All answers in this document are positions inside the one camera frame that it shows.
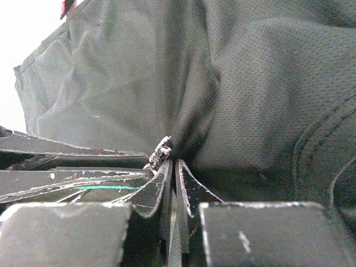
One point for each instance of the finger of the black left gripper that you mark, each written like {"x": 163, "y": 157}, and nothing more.
{"x": 62, "y": 185}
{"x": 24, "y": 144}

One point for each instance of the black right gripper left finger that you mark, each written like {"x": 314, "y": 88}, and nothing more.
{"x": 130, "y": 230}

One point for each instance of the black t-shirt garment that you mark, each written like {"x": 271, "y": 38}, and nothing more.
{"x": 258, "y": 97}

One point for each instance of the white leaf brooch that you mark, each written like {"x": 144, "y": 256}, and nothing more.
{"x": 160, "y": 154}

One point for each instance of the pink white flower brooch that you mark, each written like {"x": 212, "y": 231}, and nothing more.
{"x": 66, "y": 7}

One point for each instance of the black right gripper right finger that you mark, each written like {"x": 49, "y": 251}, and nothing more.
{"x": 214, "y": 232}

